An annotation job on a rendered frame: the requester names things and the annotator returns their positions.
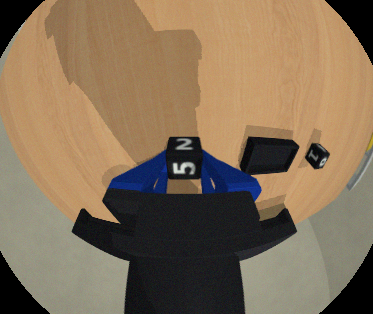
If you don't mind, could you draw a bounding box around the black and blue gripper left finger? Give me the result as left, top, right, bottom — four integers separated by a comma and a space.
107, 149, 168, 193

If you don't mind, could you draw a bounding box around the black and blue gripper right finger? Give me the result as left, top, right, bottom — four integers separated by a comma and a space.
201, 149, 262, 201

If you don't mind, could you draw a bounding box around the black cube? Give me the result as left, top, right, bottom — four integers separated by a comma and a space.
305, 143, 330, 170
165, 137, 203, 179

